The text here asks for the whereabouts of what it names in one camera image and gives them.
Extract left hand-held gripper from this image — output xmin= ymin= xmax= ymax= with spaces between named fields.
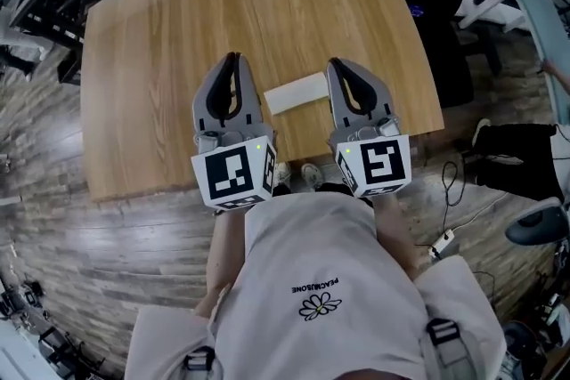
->
xmin=191 ymin=52 xmax=279 ymax=212

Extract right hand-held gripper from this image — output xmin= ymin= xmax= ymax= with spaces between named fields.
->
xmin=326 ymin=56 xmax=412 ymax=199

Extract white glasses case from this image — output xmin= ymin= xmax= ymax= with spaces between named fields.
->
xmin=263 ymin=72 xmax=330 ymax=117

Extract person's left forearm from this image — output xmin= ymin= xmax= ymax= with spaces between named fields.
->
xmin=193 ymin=205 xmax=251 ymax=319

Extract person's right forearm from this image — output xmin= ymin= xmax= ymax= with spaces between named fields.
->
xmin=370 ymin=190 xmax=431 ymax=282

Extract person's white right shoe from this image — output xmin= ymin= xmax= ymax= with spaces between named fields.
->
xmin=301 ymin=163 xmax=325 ymax=191

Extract person's white shoe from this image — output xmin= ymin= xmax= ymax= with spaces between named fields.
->
xmin=301 ymin=163 xmax=325 ymax=191
xmin=273 ymin=161 xmax=293 ymax=189

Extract person's white left shoe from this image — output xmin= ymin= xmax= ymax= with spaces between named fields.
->
xmin=273 ymin=161 xmax=293 ymax=189

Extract person's black trousers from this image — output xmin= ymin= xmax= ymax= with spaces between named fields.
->
xmin=271 ymin=179 xmax=375 ymax=207

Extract white power strip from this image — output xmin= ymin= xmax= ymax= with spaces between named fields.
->
xmin=427 ymin=228 xmax=456 ymax=260

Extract person's cream t-shirt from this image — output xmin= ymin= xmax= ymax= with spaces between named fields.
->
xmin=124 ymin=190 xmax=508 ymax=380

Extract light blue board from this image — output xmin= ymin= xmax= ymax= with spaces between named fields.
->
xmin=509 ymin=0 xmax=570 ymax=125

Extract black cable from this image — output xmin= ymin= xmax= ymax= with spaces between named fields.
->
xmin=439 ymin=160 xmax=466 ymax=238

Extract black strap buckle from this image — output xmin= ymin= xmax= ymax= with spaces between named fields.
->
xmin=424 ymin=317 xmax=462 ymax=353
xmin=182 ymin=345 xmax=218 ymax=373

